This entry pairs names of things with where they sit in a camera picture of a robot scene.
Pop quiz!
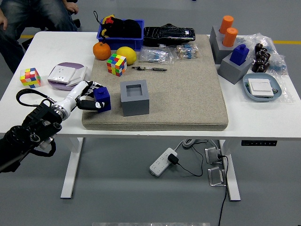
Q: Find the blue plastic bin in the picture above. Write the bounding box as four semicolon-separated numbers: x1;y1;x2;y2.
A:
96;18;145;51

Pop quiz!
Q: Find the beige fabric mat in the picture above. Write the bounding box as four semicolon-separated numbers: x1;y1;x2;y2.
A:
81;34;229;131

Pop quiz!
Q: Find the orange cylinder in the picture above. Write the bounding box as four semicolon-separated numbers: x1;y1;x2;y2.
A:
222;27;239;48
219;15;234;34

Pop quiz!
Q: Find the yellow red tool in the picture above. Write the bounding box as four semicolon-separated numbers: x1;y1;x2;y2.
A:
101;14;116;38

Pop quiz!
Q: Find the black power adapter with cable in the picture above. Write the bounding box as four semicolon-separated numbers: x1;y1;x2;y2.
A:
167;141;204;177

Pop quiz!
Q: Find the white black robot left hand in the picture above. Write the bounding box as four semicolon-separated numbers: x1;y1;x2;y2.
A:
61;80;105;118

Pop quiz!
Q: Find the light blue dish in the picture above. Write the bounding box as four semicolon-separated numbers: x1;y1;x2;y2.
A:
242;73;283;103

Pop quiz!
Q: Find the bag of blue resistors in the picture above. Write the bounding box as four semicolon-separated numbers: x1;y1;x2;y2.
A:
138;46;174;65

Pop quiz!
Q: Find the clear bag of blue parts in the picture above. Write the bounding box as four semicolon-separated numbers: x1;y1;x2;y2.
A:
236;32;289;76

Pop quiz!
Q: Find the black strap cord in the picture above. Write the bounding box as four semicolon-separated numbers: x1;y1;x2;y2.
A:
93;10;105;43

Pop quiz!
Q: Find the bright colourful puzzle cube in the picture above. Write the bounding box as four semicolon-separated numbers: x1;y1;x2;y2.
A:
106;53;128;77

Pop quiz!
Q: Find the tall grey holder block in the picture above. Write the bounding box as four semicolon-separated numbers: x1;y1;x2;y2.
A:
209;25;236;65

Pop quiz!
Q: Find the white switch panel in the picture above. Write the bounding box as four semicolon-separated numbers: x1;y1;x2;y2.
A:
248;79;275;97

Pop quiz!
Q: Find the person's right hand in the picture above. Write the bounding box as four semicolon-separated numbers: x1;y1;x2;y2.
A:
0;13;9;31

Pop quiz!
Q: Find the orange fruit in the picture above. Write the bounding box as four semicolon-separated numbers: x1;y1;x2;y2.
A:
93;41;111;61

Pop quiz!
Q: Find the yellow lemon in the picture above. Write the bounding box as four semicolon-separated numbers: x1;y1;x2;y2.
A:
116;46;137;65

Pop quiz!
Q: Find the black fabric pouch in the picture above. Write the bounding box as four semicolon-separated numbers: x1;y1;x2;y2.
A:
103;17;143;38

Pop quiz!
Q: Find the black plastic-wrapped package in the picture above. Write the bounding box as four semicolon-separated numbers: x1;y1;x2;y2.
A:
143;23;197;47

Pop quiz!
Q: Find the white cover plate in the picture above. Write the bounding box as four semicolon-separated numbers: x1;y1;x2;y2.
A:
65;66;88;88

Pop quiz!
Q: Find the grey square seal holder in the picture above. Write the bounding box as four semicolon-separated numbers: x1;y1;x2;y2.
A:
120;79;151;117
217;52;254;85

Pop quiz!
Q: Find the clear metal stand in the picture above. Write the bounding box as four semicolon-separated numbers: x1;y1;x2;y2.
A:
207;166;227;187
204;146;224;165

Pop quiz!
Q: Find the black table control panel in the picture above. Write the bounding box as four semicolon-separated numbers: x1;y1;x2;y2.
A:
241;140;277;146

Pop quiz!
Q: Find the black plug with cable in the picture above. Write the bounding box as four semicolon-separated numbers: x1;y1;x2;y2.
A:
216;154;229;226

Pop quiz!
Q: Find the grey coiled cable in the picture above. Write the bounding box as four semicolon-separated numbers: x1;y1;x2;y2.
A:
175;138;219;151

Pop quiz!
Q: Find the person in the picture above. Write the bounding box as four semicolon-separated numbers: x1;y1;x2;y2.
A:
0;0;79;74

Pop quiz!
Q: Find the pastel colourful puzzle cube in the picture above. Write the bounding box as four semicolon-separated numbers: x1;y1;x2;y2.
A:
19;68;41;89

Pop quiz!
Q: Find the white table leg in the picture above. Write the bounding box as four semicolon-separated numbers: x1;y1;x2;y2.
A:
217;139;241;202
60;137;85;199

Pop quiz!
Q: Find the blue seal stamp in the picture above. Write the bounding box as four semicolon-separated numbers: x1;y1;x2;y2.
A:
230;44;249;65
93;87;111;113

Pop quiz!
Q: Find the white wall socket panel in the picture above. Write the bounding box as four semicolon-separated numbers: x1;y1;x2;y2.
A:
48;65;77;85

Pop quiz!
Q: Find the black silver pen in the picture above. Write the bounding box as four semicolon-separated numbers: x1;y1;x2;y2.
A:
131;66;168;72

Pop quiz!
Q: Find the purple white tray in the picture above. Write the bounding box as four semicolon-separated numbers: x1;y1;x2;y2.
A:
48;62;88;91

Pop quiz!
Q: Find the bag of brown resistors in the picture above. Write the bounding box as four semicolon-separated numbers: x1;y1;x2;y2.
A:
174;43;200;60

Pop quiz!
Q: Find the person's left hand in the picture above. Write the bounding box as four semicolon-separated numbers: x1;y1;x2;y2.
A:
63;1;79;15

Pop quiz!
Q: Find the white power strip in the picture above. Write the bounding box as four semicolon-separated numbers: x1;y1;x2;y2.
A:
149;147;178;177

